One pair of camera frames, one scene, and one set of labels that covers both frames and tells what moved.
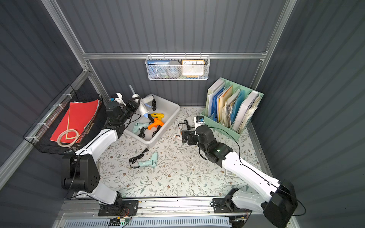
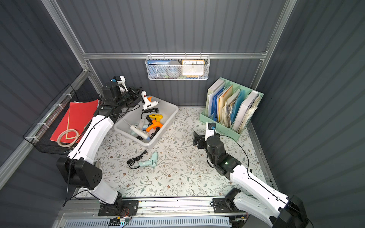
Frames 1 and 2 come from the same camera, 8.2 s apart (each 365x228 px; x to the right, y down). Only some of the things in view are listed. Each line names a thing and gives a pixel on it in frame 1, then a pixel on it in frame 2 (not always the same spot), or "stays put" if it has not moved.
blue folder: (214, 104) stays put
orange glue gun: (157, 123) stays put
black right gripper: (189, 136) → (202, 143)
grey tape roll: (173, 69) stays put
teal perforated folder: (237, 105) stays put
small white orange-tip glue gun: (179, 136) → (148, 102)
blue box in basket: (158, 69) stays put
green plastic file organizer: (230, 108) stays put
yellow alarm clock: (193, 68) stays put
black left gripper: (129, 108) → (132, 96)
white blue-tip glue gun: (141, 105) → (139, 130)
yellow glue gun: (159, 116) stays put
